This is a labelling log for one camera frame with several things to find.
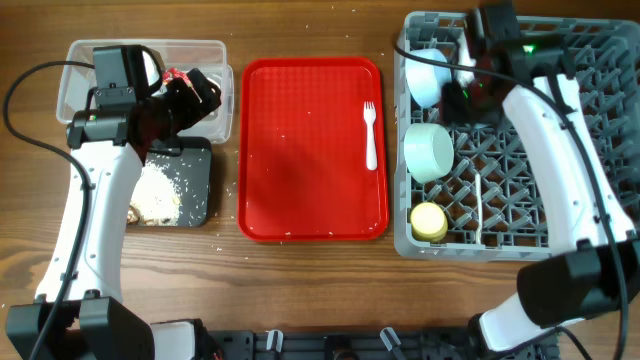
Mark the white plastic fork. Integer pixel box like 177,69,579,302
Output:
363,102,378,171

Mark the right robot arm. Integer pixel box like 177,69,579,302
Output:
444,1,639,356

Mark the grey dishwasher rack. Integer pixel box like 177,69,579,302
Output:
394,16,639,262

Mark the yellow plastic cup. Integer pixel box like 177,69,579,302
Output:
410,202,448,243

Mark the red serving tray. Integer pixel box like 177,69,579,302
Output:
236,57,389,243

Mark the mint green bowl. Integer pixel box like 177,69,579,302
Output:
404,123,454,184

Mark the white plastic spoon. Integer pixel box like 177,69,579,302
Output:
474,172,484,245

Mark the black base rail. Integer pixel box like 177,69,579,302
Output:
209,327,560,360

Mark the red snack wrapper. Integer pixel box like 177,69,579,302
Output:
162,68,192,87

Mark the food scraps and rice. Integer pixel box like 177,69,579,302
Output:
127,154,209,227

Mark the clear plastic bin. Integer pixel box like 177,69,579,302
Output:
56,39,234,144

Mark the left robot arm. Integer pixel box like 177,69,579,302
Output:
6,45,224,359

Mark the black waste tray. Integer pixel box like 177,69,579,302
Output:
65,136,213,229

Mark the white napkin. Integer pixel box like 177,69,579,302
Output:
152,77,220,98

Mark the blue bowl with food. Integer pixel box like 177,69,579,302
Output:
405,58,452,108

